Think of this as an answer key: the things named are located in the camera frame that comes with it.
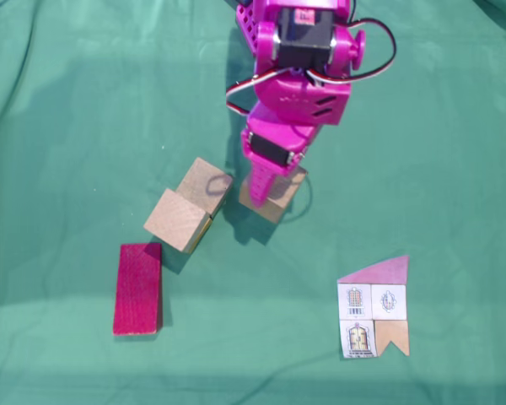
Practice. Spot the wooden block oval window print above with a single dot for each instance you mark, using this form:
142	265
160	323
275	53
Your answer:
175	219

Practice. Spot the wooden block door print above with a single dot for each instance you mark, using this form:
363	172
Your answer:
206	183

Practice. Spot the paper house picture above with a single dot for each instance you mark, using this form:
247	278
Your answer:
388	299

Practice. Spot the green cloth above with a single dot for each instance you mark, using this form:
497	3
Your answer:
46	169

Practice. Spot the red wooden wedge block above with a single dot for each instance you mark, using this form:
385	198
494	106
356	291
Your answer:
137	291

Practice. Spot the wooden block balcony window print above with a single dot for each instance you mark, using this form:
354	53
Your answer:
284	198

